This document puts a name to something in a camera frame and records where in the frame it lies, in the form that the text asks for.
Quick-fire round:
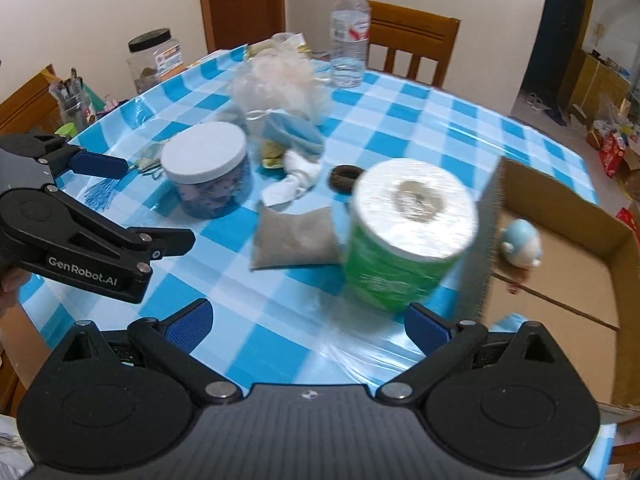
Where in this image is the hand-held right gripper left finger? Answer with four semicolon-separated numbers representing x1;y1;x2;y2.
62;298;243;407

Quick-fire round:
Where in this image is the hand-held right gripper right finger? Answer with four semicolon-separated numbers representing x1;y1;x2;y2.
375;303;557;403

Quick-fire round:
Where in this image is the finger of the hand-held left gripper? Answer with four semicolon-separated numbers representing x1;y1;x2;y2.
47;187;197;275
0;130;129;181

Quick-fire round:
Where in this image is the green toilet paper roll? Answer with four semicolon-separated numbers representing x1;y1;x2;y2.
340;158;481;313

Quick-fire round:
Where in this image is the beige fabric sachet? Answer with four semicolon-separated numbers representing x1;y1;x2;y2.
249;200;346;272

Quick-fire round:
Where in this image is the cardboard box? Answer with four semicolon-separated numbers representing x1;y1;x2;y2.
479;156;640;411

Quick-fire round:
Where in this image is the blue face mask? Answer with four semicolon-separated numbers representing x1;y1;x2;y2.
245;109;326;157

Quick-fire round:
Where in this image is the white mesh bath loofah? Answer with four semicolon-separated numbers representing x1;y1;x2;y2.
230;40;332;123

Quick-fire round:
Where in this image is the person's left hand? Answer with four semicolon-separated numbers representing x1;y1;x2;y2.
0;267;27;307

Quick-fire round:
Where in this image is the blue tassel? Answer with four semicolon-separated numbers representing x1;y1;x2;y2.
82;179;122;211

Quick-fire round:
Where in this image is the glass jar of pens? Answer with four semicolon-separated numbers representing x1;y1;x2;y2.
48;67;97;133

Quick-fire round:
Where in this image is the clear jar with white lid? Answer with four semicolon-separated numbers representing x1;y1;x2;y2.
160;122;253;220

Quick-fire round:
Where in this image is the clear jar with black lid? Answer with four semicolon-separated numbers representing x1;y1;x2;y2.
126;28;188;96

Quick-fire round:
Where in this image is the blue and white plush toy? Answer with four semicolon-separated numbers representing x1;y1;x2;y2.
501;219;545;273

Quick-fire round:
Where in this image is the small yellow cloth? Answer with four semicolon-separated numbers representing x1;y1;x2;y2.
260;139;287;168

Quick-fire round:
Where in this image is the white crumpled cloth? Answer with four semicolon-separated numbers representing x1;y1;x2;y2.
260;150;323;207

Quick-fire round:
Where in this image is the wooden door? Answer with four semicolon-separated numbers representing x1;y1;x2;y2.
195;0;287;54

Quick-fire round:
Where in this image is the blue checkered tablecloth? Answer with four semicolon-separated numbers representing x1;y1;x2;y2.
12;47;620;480

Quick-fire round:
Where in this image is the yellow tissue packet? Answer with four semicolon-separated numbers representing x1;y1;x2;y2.
245;32;315;60

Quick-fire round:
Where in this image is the red carton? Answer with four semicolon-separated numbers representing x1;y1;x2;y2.
597;130;628;178

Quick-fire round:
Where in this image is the clear plastic water bottle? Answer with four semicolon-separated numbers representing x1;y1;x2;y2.
330;0;372;89

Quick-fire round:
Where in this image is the wooden cabinet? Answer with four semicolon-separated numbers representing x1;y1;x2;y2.
569;49;632;111

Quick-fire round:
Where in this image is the brown hair tie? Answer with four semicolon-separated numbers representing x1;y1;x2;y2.
327;165;362;194

